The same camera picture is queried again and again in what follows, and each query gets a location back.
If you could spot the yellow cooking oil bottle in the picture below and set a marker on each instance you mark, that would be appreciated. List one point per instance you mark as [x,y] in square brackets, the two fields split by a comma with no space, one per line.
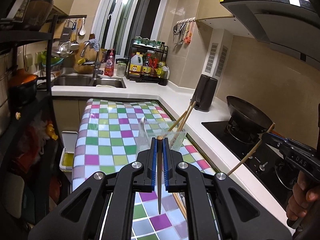
[136,66]

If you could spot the person's right hand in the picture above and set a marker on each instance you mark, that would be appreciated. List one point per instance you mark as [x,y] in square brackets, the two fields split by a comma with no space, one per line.
[298,202]

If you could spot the black pot with orange lid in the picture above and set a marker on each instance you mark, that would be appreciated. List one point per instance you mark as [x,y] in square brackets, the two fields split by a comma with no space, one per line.
[23,87]

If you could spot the grey wall vent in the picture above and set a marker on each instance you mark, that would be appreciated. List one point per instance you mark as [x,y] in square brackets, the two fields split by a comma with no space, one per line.
[211,57]
[222,61]

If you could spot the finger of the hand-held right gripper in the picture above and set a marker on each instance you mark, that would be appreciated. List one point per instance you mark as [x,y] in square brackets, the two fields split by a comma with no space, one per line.
[273,142]
[292,143]

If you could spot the chrome kitchen faucet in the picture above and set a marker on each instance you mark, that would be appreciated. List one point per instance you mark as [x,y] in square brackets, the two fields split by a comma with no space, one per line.
[96,65]

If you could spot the white bin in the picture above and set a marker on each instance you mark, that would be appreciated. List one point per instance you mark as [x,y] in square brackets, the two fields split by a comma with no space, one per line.
[67,155]

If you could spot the black shelving unit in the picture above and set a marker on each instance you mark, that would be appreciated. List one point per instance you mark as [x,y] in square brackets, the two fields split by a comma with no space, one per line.
[48,55]

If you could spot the white hanging ladle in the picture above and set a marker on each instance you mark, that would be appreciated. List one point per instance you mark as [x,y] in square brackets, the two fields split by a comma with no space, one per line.
[82,30]

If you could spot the black spice rack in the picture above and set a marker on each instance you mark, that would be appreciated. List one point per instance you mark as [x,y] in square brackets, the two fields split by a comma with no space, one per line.
[156,65]

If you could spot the red dish soap bottle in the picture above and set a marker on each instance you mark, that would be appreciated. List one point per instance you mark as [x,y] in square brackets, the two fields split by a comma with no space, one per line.
[109,65]

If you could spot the range hood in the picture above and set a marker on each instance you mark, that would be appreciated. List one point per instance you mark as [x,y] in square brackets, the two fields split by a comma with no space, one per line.
[270,17]

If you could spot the black wok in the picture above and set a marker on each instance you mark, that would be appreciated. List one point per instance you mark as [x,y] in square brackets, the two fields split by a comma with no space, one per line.
[247,116]

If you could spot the hanging kitchen tools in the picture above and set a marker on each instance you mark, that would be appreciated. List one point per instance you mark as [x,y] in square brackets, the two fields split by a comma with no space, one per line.
[183,31]

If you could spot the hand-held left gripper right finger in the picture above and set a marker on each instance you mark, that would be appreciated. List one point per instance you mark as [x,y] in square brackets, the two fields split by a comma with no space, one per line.
[168,165]

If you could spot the clear plastic utensil holder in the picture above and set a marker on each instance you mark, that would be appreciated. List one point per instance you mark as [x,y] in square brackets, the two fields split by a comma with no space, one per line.
[178,136]

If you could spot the glass jar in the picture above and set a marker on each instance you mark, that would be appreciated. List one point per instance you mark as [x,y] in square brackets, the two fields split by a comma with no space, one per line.
[121,69]

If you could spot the blender jar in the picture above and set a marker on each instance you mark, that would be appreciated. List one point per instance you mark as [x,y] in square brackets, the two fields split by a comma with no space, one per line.
[40,11]

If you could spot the black electric kettle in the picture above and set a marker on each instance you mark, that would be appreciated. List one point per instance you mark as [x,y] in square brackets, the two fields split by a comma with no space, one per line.
[206,92]

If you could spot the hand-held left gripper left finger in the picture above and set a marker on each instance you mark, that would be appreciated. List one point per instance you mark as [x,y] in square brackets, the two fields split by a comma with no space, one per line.
[149,165]

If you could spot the kitchen window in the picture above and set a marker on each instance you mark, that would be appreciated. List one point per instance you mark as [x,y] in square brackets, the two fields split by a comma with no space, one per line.
[135,12]

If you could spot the steel sink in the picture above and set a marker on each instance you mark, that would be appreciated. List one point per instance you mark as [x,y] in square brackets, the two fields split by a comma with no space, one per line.
[75,81]

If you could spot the wooden chopstick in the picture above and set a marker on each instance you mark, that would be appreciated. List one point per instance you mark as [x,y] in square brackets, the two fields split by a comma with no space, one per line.
[250,152]
[160,180]
[183,115]
[183,122]

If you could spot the wooden cutting board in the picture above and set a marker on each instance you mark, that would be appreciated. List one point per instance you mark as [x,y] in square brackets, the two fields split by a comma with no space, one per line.
[81,65]

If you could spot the metal grater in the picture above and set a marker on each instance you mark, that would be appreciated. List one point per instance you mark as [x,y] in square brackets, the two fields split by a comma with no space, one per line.
[66,31]

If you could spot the green plastic bowl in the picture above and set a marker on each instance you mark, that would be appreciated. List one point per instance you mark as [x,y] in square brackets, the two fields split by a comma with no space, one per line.
[51,60]

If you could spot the black gas stove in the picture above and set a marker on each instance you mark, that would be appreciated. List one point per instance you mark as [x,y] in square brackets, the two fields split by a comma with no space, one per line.
[250,170]

